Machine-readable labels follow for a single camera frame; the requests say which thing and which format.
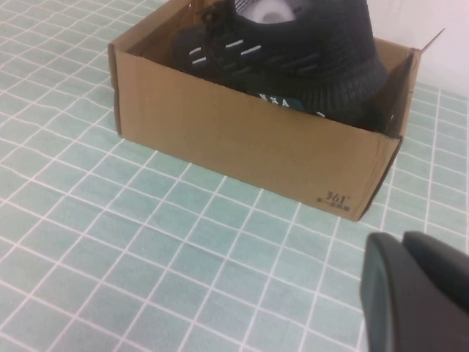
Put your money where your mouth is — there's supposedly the green white checked tablecloth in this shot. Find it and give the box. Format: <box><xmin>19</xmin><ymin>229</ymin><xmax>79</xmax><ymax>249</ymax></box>
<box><xmin>0</xmin><ymin>0</ymin><xmax>469</xmax><ymax>352</ymax></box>

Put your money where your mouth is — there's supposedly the white foam shoe insert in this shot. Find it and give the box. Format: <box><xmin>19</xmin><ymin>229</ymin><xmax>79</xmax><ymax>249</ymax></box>
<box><xmin>241</xmin><ymin>0</ymin><xmax>294</xmax><ymax>23</ymax></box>

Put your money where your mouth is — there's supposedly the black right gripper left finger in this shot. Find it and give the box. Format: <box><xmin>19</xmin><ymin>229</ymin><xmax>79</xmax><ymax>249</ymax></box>
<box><xmin>361</xmin><ymin>233</ymin><xmax>469</xmax><ymax>352</ymax></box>

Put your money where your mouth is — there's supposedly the brown cardboard shoe box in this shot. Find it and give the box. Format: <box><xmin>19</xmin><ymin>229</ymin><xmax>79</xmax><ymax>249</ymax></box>
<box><xmin>107</xmin><ymin>0</ymin><xmax>446</xmax><ymax>224</ymax></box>

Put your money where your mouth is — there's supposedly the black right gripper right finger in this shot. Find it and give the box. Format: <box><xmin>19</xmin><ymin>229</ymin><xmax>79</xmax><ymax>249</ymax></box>
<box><xmin>402</xmin><ymin>230</ymin><xmax>469</xmax><ymax>316</ymax></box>

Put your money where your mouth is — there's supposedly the black knit sneaker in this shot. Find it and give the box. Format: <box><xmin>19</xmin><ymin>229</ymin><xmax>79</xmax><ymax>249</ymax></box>
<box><xmin>171</xmin><ymin>0</ymin><xmax>390</xmax><ymax>133</ymax></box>

